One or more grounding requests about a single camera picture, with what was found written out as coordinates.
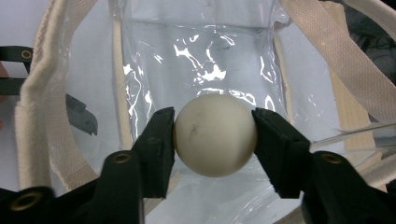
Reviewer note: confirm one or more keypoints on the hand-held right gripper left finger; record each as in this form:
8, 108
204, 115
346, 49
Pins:
152, 155

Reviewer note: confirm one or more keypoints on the transparent bag with beige trim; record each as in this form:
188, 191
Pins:
342, 62

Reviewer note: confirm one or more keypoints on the cream white ball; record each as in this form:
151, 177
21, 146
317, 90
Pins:
214, 137

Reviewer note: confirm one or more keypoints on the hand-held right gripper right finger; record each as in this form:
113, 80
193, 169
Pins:
286, 155

